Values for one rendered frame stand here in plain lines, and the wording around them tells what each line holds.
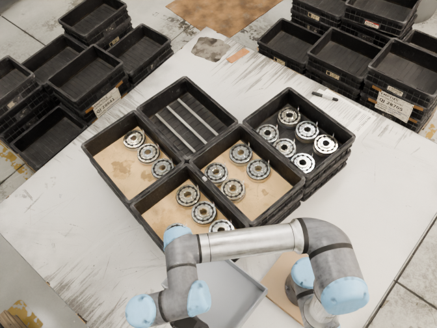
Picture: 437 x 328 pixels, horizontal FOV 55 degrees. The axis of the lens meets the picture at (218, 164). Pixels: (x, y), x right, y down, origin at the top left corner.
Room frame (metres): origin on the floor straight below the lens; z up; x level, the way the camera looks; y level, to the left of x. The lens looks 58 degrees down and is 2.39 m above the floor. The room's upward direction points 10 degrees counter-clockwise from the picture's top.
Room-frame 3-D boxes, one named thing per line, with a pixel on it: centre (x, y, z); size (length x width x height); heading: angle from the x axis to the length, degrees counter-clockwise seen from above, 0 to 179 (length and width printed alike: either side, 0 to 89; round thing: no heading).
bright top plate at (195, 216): (0.76, 0.09, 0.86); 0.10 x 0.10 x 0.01
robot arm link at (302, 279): (0.41, -0.25, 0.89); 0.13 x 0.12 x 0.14; 1
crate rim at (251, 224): (0.88, -0.10, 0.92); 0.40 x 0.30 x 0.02; 32
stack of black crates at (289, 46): (2.17, -0.64, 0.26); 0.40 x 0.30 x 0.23; 41
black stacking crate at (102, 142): (1.06, 0.36, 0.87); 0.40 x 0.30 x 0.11; 32
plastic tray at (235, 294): (0.38, 0.08, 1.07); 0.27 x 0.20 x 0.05; 41
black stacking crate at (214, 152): (0.88, -0.10, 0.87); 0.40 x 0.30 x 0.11; 32
